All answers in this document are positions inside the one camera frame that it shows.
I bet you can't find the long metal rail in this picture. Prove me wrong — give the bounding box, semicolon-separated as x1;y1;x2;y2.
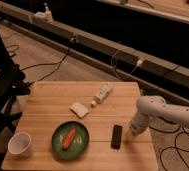
0;0;189;99

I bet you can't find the white tube bottle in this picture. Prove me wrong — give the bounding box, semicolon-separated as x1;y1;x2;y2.
91;83;114;107

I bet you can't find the black floor cable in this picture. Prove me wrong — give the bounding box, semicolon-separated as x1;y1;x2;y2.
149;119;189;171

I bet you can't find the white cup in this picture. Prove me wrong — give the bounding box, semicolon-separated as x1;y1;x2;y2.
8;132;33;158

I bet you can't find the black cable on carpet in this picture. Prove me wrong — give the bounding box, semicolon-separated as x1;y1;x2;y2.
20;37;76;86

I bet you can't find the white object on rail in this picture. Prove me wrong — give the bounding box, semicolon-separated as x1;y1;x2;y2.
34;3;53;22

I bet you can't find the orange carrot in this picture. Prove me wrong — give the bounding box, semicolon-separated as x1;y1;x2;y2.
62;128;77;150

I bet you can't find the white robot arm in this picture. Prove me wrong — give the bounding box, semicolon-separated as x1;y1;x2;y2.
126;96;189;142

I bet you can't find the black eraser block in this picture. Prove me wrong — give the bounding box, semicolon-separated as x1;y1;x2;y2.
111;125;122;149

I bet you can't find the green round plate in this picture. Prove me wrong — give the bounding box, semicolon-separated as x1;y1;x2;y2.
51;121;89;161

